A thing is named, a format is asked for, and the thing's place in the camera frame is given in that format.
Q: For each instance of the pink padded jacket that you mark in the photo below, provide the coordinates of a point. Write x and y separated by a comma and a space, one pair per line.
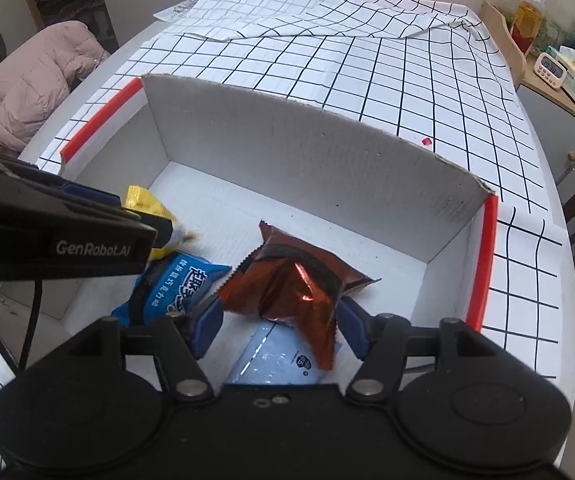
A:
32, 80

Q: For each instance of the small red scrap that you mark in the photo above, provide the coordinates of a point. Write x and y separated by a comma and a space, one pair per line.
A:
426, 141

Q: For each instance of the blue snack packet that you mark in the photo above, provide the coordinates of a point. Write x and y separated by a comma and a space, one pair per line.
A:
177, 285

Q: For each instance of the light blue packet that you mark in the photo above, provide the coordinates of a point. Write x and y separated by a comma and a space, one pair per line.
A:
272, 355

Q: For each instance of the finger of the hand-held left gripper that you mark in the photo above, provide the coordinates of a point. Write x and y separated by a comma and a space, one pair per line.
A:
92, 195
162, 235

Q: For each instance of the printed paper sheet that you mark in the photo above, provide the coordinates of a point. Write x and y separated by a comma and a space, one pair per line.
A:
177, 10

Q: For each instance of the red-brown foil snack packet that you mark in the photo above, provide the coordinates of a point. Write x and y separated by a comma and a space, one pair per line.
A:
277, 280

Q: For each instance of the bottle of orange liquid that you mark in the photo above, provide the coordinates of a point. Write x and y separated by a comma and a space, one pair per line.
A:
527, 20

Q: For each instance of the white cardboard box red edges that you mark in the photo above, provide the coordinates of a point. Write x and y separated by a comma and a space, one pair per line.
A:
317, 160

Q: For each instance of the grey cabinet wooden top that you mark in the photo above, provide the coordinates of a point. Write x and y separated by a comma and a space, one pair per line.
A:
557, 130

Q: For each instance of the golden yellow snack packet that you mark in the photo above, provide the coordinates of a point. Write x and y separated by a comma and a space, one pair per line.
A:
142, 200

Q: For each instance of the white digital timer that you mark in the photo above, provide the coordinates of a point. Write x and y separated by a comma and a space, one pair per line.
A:
550, 67

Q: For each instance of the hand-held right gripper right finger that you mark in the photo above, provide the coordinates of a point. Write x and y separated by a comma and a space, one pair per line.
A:
355, 330

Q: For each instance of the white black-grid tablecloth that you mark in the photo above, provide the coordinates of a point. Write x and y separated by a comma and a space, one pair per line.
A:
367, 85

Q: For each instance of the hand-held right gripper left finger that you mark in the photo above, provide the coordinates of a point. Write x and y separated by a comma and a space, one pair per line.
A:
208, 327

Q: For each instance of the wooden desk organiser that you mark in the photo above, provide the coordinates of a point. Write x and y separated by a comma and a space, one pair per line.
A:
505, 45

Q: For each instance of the wooden framed mirror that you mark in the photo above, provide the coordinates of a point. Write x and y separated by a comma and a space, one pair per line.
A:
67, 0

